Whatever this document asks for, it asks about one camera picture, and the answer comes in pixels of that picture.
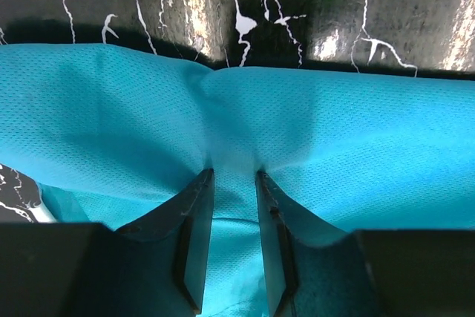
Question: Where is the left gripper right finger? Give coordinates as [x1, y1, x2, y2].
[255, 171, 381, 316]

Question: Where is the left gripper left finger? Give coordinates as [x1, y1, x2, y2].
[92, 169, 214, 316]

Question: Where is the teal t shirt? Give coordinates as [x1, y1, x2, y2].
[1, 45, 474, 316]

